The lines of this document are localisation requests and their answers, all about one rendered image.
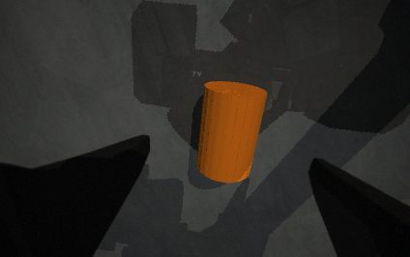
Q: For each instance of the orange cylinder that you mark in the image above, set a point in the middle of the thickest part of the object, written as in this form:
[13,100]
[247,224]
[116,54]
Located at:
[230,122]

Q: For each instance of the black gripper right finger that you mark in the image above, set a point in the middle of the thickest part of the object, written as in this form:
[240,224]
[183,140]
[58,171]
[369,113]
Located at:
[362,220]

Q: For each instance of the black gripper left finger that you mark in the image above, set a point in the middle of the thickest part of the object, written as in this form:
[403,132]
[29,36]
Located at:
[65,208]

